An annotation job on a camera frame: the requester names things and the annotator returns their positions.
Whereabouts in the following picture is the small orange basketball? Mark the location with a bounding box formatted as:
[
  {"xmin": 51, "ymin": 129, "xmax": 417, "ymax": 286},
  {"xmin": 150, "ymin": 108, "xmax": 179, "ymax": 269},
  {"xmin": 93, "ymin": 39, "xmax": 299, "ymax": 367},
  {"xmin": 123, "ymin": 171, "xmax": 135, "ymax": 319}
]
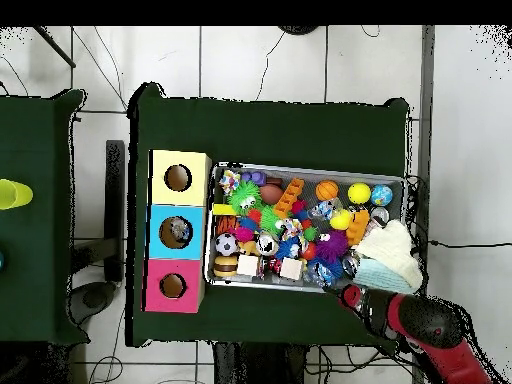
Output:
[{"xmin": 315, "ymin": 179, "xmax": 340, "ymax": 202}]

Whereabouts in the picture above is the green spiky ball with eyes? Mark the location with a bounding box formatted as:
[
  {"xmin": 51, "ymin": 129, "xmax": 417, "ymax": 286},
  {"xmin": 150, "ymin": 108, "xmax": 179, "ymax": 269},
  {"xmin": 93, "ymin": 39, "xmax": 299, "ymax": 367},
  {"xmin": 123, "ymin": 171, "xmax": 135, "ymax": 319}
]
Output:
[{"xmin": 227, "ymin": 180, "xmax": 264, "ymax": 217}]

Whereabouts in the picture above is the yellow-green cup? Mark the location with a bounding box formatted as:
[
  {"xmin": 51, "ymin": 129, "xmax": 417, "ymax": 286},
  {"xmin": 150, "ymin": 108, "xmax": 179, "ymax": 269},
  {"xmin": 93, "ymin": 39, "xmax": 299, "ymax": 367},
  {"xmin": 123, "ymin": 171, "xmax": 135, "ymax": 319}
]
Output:
[{"xmin": 0, "ymin": 178, "xmax": 35, "ymax": 211}]

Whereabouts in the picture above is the purple spiky toy with eyes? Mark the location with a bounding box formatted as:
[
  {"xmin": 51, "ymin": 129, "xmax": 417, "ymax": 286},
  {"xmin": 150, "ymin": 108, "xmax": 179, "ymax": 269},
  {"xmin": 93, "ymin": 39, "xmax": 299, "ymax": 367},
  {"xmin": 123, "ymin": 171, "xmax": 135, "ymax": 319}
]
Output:
[{"xmin": 315, "ymin": 229, "xmax": 350, "ymax": 264}]

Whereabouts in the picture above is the silver mesh bin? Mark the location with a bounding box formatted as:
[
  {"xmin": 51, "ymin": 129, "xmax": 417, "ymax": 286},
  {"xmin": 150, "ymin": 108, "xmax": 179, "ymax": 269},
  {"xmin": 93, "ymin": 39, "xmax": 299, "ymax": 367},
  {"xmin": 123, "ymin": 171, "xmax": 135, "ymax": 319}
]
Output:
[{"xmin": 203, "ymin": 161, "xmax": 409, "ymax": 296}]

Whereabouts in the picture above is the orange plastic block with holes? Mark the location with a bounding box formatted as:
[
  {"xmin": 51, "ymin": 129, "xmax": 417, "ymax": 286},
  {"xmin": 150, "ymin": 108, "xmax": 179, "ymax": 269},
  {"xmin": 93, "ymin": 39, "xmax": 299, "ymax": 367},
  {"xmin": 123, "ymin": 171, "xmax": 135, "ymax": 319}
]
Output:
[{"xmin": 273, "ymin": 177, "xmax": 306, "ymax": 220}]

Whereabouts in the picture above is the small wooden block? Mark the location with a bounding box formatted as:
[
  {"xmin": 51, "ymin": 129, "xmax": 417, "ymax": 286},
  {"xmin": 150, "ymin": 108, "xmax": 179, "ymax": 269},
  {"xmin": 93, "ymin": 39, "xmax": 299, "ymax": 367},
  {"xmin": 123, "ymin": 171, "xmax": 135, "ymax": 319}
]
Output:
[{"xmin": 236, "ymin": 254, "xmax": 261, "ymax": 277}]

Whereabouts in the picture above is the black rod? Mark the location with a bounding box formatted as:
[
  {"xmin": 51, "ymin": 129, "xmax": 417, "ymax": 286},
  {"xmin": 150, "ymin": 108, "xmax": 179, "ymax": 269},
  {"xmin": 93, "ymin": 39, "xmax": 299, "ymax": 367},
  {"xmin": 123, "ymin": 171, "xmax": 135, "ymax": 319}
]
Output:
[{"xmin": 33, "ymin": 25, "xmax": 77, "ymax": 69}]

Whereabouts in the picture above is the light blue waffle cloth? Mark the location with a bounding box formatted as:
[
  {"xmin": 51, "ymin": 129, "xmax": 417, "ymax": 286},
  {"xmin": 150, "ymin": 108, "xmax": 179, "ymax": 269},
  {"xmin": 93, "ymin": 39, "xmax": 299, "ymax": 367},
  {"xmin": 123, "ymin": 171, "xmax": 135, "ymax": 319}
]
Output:
[{"xmin": 351, "ymin": 257, "xmax": 417, "ymax": 295}]

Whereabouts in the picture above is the wooden box with three holes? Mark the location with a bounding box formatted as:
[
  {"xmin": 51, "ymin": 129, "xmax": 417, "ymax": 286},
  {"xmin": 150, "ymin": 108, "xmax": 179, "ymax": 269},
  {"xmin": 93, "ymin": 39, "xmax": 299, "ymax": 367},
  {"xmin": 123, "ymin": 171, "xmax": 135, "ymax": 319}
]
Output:
[{"xmin": 141, "ymin": 149, "xmax": 212, "ymax": 314}]

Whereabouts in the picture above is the large wooden block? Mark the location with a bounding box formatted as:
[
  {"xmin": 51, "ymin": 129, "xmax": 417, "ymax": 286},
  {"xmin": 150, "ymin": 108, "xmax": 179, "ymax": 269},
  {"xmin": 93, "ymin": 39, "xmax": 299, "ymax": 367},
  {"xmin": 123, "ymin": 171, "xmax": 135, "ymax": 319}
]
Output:
[{"xmin": 278, "ymin": 256, "xmax": 303, "ymax": 281}]

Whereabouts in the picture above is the cream waffle cloth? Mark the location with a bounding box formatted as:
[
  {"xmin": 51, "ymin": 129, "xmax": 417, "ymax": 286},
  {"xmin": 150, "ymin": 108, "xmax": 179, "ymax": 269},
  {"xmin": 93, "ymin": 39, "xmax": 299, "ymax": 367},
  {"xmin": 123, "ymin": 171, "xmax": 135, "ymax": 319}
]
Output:
[{"xmin": 353, "ymin": 218, "xmax": 424, "ymax": 293}]

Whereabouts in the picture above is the clear water bottle blue label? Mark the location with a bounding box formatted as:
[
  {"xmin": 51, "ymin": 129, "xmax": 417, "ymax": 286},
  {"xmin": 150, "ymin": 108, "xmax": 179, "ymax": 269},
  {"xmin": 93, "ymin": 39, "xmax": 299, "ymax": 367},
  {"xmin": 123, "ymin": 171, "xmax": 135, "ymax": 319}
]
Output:
[{"xmin": 309, "ymin": 197, "xmax": 345, "ymax": 220}]

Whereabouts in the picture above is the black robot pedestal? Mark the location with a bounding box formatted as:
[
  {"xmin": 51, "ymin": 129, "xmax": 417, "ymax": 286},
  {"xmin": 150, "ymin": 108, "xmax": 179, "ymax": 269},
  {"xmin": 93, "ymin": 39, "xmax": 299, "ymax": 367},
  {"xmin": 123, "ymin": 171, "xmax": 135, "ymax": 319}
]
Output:
[{"xmin": 211, "ymin": 341, "xmax": 309, "ymax": 384}]

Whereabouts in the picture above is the toy hamburger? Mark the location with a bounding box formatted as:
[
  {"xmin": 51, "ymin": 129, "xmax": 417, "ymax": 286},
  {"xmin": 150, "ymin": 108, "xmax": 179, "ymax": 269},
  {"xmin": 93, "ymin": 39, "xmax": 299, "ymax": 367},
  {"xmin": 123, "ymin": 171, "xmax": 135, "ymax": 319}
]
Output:
[{"xmin": 212, "ymin": 254, "xmax": 240, "ymax": 278}]

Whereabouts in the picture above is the yellow ball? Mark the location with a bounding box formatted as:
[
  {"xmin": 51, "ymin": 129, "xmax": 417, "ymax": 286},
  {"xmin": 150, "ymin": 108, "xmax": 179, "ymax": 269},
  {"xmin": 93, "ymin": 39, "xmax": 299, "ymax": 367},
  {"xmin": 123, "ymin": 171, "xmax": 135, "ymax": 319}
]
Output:
[{"xmin": 347, "ymin": 182, "xmax": 373, "ymax": 206}]

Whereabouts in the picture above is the small soccer ball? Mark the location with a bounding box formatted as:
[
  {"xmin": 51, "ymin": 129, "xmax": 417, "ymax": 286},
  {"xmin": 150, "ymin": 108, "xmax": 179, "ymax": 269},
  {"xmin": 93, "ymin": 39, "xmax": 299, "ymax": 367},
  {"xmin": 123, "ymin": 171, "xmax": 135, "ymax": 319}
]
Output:
[{"xmin": 214, "ymin": 232, "xmax": 239, "ymax": 257}]

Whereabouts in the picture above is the dark green tablecloth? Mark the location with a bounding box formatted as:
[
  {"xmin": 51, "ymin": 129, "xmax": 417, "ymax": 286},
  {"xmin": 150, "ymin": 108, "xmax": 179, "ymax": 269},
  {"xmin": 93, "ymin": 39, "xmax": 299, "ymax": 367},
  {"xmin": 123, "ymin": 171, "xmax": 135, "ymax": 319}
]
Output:
[
  {"xmin": 0, "ymin": 88, "xmax": 90, "ymax": 346},
  {"xmin": 125, "ymin": 81, "xmax": 411, "ymax": 348}
]

